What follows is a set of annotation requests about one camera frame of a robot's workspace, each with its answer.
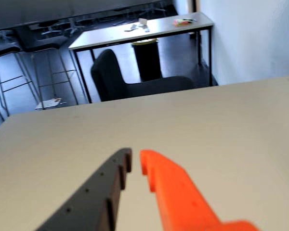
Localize grey-blue gripper finger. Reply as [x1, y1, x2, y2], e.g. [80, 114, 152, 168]
[35, 148, 133, 231]

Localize black cylindrical bin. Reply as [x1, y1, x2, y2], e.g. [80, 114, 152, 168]
[131, 38, 163, 82]

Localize white table with black legs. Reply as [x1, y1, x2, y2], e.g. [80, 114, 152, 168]
[68, 11, 215, 104]

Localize colourful sticky notes stack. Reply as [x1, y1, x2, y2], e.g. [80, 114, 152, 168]
[172, 18, 196, 27]

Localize white paper scraps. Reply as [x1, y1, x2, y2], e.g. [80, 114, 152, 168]
[124, 18, 151, 33]

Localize black metal-legged bar stool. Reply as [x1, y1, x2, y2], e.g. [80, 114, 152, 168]
[15, 24, 87, 108]
[0, 30, 40, 122]

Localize papers on floor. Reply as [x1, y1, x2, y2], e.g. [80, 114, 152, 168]
[35, 97, 68, 111]

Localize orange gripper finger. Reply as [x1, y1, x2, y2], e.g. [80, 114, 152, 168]
[139, 149, 261, 231]

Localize black upholstered armchair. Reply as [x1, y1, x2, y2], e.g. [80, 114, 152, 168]
[90, 49, 197, 102]

